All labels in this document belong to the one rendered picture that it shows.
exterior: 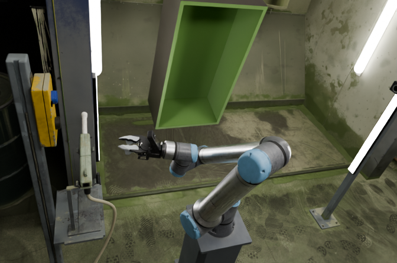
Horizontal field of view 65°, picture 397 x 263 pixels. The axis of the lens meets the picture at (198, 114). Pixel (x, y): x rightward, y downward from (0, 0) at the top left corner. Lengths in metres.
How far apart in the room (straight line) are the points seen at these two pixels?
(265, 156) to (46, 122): 0.79
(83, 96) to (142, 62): 1.76
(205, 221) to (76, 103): 0.93
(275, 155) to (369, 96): 2.57
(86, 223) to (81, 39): 0.89
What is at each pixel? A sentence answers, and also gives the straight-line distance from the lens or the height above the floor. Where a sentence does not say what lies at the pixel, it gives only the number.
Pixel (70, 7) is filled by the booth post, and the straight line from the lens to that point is 1.59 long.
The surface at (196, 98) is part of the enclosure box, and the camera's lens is 3.04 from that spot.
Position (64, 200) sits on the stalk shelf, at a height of 0.79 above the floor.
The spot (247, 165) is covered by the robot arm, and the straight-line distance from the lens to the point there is 1.13.
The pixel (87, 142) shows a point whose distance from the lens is 1.54.
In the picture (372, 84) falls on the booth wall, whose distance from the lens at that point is 3.62.
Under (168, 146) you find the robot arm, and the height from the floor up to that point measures 1.18.
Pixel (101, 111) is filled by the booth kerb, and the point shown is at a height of 0.11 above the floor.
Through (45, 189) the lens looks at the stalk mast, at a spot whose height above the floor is 1.02.
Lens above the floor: 2.17
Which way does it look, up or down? 35 degrees down
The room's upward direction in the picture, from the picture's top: 11 degrees clockwise
